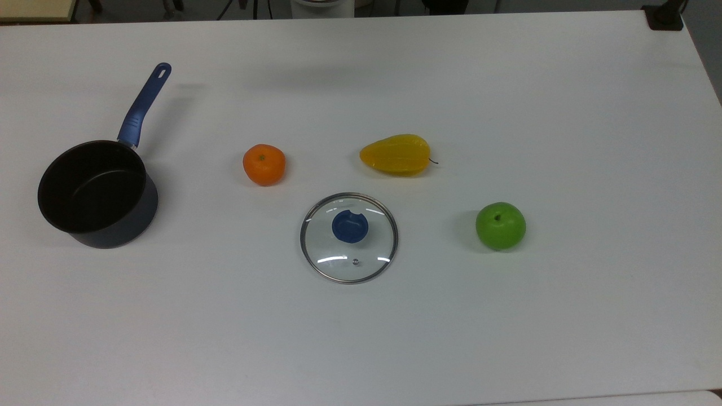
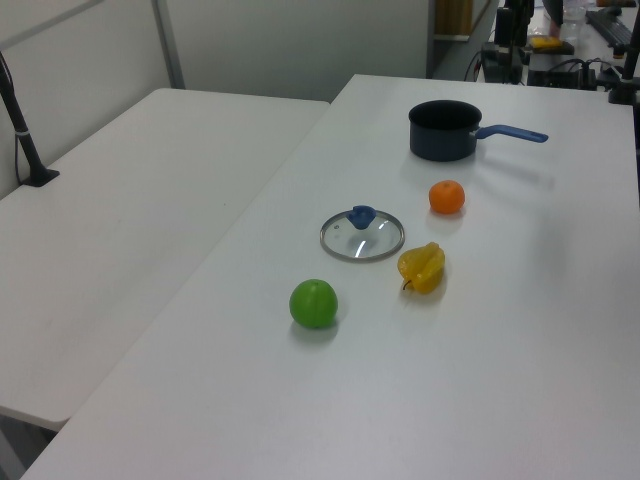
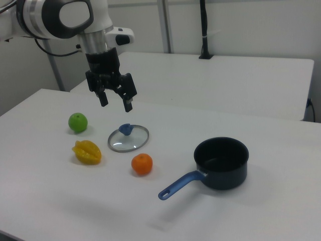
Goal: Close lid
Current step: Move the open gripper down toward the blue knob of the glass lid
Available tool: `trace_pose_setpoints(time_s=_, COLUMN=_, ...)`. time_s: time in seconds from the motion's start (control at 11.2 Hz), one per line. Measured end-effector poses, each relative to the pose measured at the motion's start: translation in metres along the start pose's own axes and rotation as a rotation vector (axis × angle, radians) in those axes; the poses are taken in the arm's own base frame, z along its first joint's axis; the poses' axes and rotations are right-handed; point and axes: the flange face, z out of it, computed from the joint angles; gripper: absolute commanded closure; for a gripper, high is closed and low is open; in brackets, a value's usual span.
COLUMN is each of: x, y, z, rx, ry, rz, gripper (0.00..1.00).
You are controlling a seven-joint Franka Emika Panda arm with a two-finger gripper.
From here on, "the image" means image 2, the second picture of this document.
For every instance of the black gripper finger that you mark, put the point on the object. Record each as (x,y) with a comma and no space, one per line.
(503,37)
(520,39)

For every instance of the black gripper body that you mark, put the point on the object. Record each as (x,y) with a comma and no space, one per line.
(517,12)

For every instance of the glass lid with blue knob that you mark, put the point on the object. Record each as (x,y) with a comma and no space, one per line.
(362,243)

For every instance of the yellow box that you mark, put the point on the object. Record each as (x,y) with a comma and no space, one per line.
(545,43)

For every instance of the black electronics box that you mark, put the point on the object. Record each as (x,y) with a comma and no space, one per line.
(560,76)

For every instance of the brown wooden panel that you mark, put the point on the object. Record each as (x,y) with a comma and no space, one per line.
(452,17)

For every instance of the clear plastic bottle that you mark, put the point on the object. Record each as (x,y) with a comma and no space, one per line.
(573,25)

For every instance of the black keyboard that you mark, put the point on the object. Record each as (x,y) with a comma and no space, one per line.
(610,26)

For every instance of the black clamp stand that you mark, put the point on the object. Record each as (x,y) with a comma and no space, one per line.
(625,82)

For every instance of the dark blue saucepan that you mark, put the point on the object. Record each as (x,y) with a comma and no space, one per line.
(440,140)

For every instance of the orange fruit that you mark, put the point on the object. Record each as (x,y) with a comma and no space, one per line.
(446,198)

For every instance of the yellow star fruit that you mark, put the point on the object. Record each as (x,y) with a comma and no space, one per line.
(424,269)

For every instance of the green round fruit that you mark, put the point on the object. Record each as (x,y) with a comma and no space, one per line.
(313,304)

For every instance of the grey partition post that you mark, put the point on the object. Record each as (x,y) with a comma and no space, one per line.
(167,40)

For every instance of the black camera stand pole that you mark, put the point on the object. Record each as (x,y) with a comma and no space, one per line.
(20,132)

